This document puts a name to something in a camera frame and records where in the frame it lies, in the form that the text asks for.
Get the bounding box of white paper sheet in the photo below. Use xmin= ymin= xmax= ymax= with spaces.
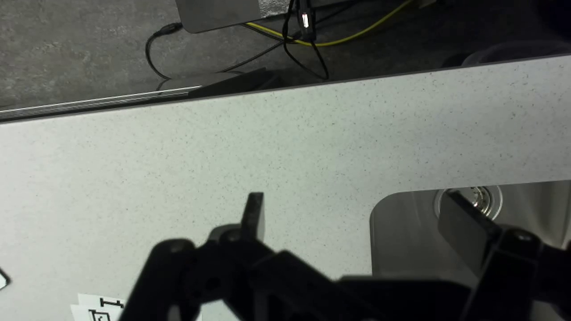
xmin=69 ymin=294 xmax=125 ymax=321

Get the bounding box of grey box on floor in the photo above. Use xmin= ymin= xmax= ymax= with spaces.
xmin=175 ymin=0 xmax=291 ymax=34

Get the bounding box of yellow cable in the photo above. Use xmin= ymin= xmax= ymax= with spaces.
xmin=244 ymin=0 xmax=417 ymax=50

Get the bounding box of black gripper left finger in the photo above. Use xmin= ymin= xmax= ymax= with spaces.
xmin=119 ymin=193 xmax=332 ymax=321

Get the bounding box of stainless steel sink basin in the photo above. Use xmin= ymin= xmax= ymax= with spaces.
xmin=369 ymin=180 xmax=571 ymax=284

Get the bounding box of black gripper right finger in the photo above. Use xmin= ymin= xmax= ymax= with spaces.
xmin=437 ymin=193 xmax=571 ymax=321

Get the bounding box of black cable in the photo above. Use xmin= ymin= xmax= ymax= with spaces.
xmin=143 ymin=0 xmax=332 ymax=84

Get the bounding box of sink drain strainer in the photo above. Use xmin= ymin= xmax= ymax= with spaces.
xmin=460 ymin=185 xmax=505 ymax=219

